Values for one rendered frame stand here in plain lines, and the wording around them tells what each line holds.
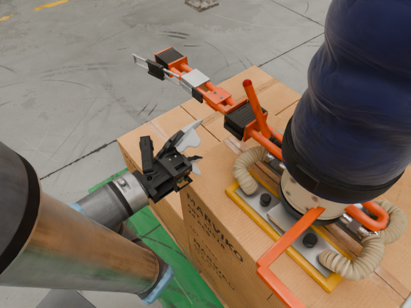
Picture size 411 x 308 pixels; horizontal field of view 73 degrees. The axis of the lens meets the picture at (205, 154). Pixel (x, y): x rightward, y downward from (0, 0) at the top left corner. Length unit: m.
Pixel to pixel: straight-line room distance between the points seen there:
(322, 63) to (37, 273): 0.43
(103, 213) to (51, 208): 0.33
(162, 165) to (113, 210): 0.14
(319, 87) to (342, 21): 0.10
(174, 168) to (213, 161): 0.24
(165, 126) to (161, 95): 1.05
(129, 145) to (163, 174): 0.81
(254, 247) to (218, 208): 0.13
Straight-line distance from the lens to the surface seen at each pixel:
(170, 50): 1.00
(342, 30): 0.40
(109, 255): 0.39
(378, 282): 0.80
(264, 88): 1.74
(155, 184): 0.63
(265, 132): 0.73
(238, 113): 0.77
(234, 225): 0.74
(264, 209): 0.75
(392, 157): 0.51
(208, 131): 1.47
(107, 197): 0.61
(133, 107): 2.45
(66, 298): 0.97
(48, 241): 0.28
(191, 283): 1.66
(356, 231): 0.74
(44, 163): 2.31
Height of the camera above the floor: 1.62
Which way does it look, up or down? 52 degrees down
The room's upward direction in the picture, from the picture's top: straight up
